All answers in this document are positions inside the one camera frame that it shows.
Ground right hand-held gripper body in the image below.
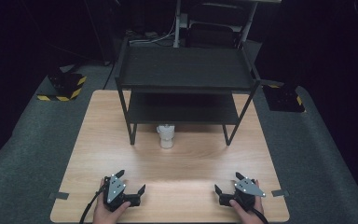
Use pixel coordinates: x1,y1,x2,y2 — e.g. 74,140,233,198
218,176,267,213

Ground white cable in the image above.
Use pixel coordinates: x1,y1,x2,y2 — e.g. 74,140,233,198
128,17,177,45

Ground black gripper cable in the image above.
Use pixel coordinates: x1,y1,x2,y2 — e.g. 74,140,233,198
250,206,269,224
78,176,110,224

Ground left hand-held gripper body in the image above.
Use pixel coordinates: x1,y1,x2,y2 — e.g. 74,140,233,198
103,174,142,213

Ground grey tape strip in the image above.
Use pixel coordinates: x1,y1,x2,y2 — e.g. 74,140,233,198
48,191,70,201
271,189,290,198

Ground black two-tier shelf rack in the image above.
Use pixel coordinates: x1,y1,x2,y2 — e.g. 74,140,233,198
114,36,262,147

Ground person's left hand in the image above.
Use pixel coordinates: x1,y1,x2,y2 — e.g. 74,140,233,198
92,178,131,224

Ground white metal stand leg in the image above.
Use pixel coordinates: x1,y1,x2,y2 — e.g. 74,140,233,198
172,0,189,49
238,1,259,49

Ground black chair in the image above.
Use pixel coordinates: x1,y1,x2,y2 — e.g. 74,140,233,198
185,2,247,49

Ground black base with yellow stripes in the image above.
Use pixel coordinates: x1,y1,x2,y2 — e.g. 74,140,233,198
36,72,88,103
262,83,307,113

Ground person's right hand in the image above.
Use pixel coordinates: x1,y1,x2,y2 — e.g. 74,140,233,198
228,178,266,224

